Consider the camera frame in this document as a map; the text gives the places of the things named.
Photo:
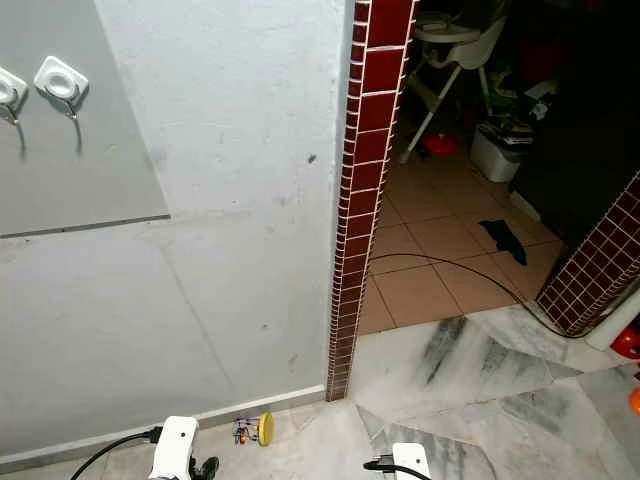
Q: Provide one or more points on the keys with yellow tag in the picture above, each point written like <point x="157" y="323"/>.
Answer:
<point x="265" y="429"/>

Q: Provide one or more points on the dark blue cloth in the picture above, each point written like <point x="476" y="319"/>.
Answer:
<point x="505" y="238"/>

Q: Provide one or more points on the red bowl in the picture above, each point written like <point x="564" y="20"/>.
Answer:
<point x="440" y="145"/>

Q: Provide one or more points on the white plastic box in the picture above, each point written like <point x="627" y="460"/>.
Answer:
<point x="500" y="152"/>

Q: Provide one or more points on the orange round object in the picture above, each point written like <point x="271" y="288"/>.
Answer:
<point x="636" y="401"/>

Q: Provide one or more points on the red round object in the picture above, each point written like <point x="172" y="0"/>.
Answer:
<point x="627" y="344"/>

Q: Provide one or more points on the white high chair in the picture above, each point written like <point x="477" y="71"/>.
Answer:
<point x="455" y="40"/>

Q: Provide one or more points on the white square metal wall hook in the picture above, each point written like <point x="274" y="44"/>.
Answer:
<point x="60" y="78"/>
<point x="10" y="88"/>

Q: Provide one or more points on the dark red tiled low wall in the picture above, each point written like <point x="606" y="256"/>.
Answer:
<point x="595" y="265"/>

